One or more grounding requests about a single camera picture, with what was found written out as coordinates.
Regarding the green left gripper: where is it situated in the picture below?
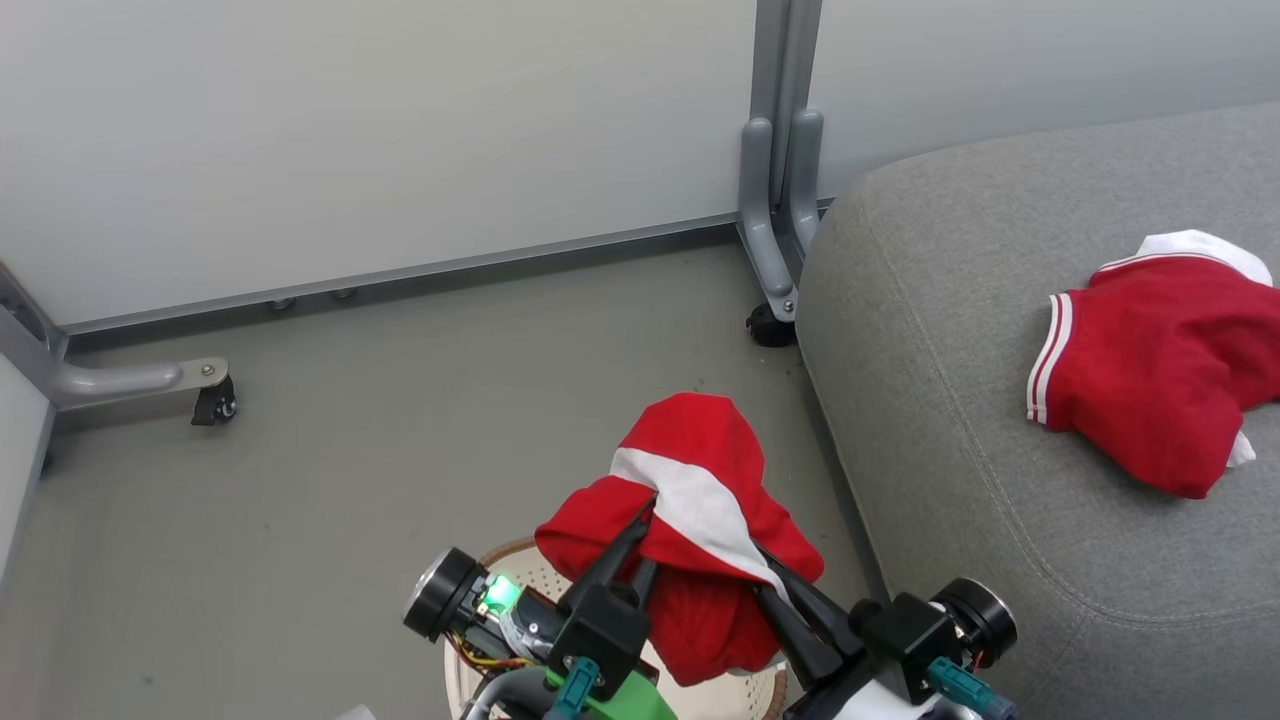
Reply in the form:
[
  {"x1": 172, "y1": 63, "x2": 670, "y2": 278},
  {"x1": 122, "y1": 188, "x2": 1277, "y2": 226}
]
[{"x1": 545, "y1": 503, "x2": 679, "y2": 720}]

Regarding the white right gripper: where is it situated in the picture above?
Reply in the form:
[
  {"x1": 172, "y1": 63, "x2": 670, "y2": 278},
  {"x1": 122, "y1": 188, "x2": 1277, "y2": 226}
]
[{"x1": 752, "y1": 548, "x2": 961, "y2": 720}]

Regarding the red garment with white band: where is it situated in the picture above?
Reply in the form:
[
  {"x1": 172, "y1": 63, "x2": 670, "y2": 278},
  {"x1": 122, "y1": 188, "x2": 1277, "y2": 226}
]
[{"x1": 535, "y1": 392, "x2": 826, "y2": 688}]

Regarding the red garment with striped trim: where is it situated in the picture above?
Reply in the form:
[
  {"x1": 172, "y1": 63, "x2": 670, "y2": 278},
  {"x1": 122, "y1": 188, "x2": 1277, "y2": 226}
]
[{"x1": 1027, "y1": 230, "x2": 1280, "y2": 499}]

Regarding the grey fabric sofa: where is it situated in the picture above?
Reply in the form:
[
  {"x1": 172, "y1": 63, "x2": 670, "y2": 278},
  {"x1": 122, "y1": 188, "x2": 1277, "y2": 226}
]
[{"x1": 795, "y1": 100, "x2": 1280, "y2": 720}]

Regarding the white perforated laundry basket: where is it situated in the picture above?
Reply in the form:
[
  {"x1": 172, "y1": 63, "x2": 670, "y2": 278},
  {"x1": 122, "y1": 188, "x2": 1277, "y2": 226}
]
[{"x1": 443, "y1": 537, "x2": 791, "y2": 720}]

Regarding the black caster wheel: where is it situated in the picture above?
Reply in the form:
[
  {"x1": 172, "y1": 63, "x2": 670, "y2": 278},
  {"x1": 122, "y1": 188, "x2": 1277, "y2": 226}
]
[
  {"x1": 746, "y1": 303, "x2": 798, "y2": 348},
  {"x1": 192, "y1": 375, "x2": 239, "y2": 427}
]

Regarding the teal left camera connector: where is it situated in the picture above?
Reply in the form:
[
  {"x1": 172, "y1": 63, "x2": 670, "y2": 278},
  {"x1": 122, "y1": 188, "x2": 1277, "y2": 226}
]
[{"x1": 543, "y1": 657, "x2": 603, "y2": 720}]

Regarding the teal camera connector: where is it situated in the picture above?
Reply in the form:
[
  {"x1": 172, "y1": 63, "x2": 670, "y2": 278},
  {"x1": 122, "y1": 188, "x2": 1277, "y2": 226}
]
[
  {"x1": 543, "y1": 657, "x2": 603, "y2": 720},
  {"x1": 925, "y1": 657, "x2": 1019, "y2": 719}
]

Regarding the teal right camera connector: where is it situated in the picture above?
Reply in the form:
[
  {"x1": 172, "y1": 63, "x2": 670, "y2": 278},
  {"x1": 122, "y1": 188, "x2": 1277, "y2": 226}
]
[{"x1": 925, "y1": 657, "x2": 1019, "y2": 719}]

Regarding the grey partition base rail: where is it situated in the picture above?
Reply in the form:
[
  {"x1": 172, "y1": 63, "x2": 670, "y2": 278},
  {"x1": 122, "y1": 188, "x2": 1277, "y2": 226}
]
[{"x1": 62, "y1": 212, "x2": 743, "y2": 336}]

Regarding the grey partition post with feet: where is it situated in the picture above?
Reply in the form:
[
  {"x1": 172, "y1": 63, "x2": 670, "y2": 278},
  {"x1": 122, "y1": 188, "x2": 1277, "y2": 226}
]
[{"x1": 738, "y1": 0, "x2": 827, "y2": 324}]

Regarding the grey partition foot bracket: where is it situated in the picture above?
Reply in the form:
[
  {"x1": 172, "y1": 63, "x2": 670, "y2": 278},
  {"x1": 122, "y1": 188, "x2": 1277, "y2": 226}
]
[{"x1": 0, "y1": 262, "x2": 231, "y2": 413}]

